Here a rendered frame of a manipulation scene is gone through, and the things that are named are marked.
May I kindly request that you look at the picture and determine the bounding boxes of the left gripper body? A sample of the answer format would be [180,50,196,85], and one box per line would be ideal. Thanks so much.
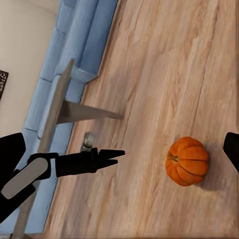
[69,148,99,175]

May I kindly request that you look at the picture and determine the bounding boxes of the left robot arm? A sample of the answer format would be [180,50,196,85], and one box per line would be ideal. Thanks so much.
[0,132,125,224]

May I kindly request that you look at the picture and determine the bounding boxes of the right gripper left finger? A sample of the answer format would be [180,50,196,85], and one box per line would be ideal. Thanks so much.
[0,132,26,192]

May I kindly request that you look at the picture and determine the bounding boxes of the pumpkin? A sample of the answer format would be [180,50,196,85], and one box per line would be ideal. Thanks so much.
[165,137,209,187]

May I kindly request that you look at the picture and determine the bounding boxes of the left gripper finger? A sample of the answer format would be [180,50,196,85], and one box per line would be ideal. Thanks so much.
[98,159,118,169]
[98,150,125,164]

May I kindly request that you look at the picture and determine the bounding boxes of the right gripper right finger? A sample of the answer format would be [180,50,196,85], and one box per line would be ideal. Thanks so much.
[223,132,239,173]

